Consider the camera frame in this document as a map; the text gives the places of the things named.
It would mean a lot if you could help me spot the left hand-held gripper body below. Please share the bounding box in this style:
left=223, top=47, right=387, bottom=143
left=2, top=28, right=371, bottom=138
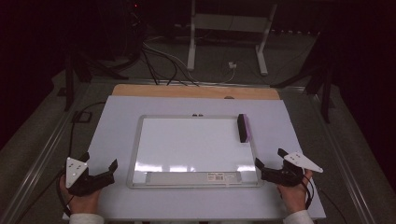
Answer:
left=64, top=156, right=116, bottom=198

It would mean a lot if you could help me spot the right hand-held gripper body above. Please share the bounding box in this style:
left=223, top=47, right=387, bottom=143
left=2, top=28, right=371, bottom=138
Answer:
left=261, top=151, right=324, bottom=188

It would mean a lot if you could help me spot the black and purple whiteboard eraser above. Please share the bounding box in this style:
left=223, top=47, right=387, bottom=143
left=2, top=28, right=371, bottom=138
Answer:
left=236, top=113, right=252, bottom=144

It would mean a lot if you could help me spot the person's left hand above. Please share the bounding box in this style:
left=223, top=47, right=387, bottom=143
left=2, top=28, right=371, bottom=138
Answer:
left=59, top=175, right=103, bottom=216

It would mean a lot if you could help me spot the person's right hand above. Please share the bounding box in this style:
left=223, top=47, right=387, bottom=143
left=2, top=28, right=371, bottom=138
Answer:
left=276, top=169, right=314, bottom=216

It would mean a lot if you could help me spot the black square floor plate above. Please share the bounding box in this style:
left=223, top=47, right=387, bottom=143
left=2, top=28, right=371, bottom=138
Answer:
left=71, top=110, right=93, bottom=124

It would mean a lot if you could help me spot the large white table sheet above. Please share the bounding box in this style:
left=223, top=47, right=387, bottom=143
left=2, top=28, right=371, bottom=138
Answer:
left=62, top=94, right=328, bottom=222

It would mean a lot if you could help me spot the black tripod stand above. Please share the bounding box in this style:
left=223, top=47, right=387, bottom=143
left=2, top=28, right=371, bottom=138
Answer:
left=270, top=18, right=335, bottom=124
left=64, top=50, right=130, bottom=112

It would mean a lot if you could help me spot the silver framed whiteboard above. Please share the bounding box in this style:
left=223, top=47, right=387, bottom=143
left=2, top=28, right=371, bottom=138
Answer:
left=125, top=114, right=263, bottom=190

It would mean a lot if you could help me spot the dark power strip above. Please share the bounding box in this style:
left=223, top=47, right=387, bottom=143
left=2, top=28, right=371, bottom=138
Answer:
left=270, top=28, right=321, bottom=35

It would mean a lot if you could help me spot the white metal stand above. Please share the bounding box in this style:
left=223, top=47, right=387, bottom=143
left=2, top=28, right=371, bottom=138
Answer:
left=186, top=0, right=278, bottom=77

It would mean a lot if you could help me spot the dark equipment rack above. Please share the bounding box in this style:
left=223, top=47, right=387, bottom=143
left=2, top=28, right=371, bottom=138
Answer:
left=122, top=0, right=149, bottom=63

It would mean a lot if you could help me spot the left hand-held gripper black cable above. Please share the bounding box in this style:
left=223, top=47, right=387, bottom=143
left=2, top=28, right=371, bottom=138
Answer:
left=55, top=169, right=73, bottom=217

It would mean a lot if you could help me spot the hand-held gripper black cable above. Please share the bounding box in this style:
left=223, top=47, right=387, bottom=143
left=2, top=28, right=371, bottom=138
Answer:
left=299, top=176, right=316, bottom=211
left=55, top=169, right=73, bottom=217

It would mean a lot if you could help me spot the black floor cable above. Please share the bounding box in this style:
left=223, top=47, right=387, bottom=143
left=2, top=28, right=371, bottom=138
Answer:
left=68, top=101, right=107, bottom=161

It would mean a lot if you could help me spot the right hand-held gripper black cable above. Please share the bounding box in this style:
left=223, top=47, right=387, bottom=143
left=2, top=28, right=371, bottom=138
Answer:
left=299, top=176, right=316, bottom=211

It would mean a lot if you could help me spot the aluminium floor rail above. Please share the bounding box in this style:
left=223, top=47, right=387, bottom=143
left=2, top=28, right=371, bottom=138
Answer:
left=0, top=78, right=94, bottom=224
left=306, top=88, right=379, bottom=224

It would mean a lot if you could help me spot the bundle of black floor cables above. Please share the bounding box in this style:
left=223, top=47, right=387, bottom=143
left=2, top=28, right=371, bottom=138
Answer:
left=141, top=46, right=200, bottom=87

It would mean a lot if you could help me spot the white floor cable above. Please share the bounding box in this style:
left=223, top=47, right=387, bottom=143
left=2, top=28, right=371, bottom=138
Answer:
left=143, top=41, right=237, bottom=85

